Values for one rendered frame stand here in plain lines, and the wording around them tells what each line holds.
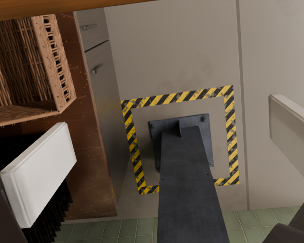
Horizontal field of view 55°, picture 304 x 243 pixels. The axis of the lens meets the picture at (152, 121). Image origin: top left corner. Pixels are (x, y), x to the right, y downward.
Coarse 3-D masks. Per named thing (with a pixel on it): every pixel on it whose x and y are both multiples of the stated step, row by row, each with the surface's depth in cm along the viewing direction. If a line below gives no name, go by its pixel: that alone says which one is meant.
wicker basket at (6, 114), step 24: (0, 24) 86; (24, 24) 86; (48, 24) 80; (24, 48) 88; (48, 48) 78; (0, 72) 91; (24, 72) 91; (48, 72) 76; (0, 96) 94; (24, 96) 94; (48, 96) 94; (72, 96) 91; (0, 120) 78; (24, 120) 78
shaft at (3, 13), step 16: (0, 0) 25; (16, 0) 25; (32, 0) 25; (48, 0) 25; (64, 0) 25; (80, 0) 25; (96, 0) 25; (112, 0) 25; (128, 0) 26; (144, 0) 26; (0, 16) 26; (16, 16) 26; (32, 16) 27
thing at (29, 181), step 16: (64, 128) 19; (32, 144) 16; (48, 144) 16; (64, 144) 18; (16, 160) 14; (32, 160) 14; (48, 160) 16; (64, 160) 18; (0, 176) 13; (16, 176) 13; (32, 176) 14; (48, 176) 16; (64, 176) 18; (16, 192) 13; (32, 192) 14; (48, 192) 16; (16, 208) 13; (32, 208) 14; (32, 224) 14
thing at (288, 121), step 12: (276, 96) 17; (276, 108) 16; (288, 108) 15; (300, 108) 14; (276, 120) 17; (288, 120) 15; (300, 120) 13; (276, 132) 17; (288, 132) 15; (300, 132) 14; (276, 144) 17; (288, 144) 15; (300, 144) 14; (288, 156) 16; (300, 156) 14; (300, 168) 14
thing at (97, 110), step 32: (64, 32) 87; (96, 32) 111; (96, 64) 106; (96, 96) 101; (0, 128) 99; (32, 128) 99; (96, 128) 97; (96, 160) 102; (128, 160) 148; (96, 192) 107
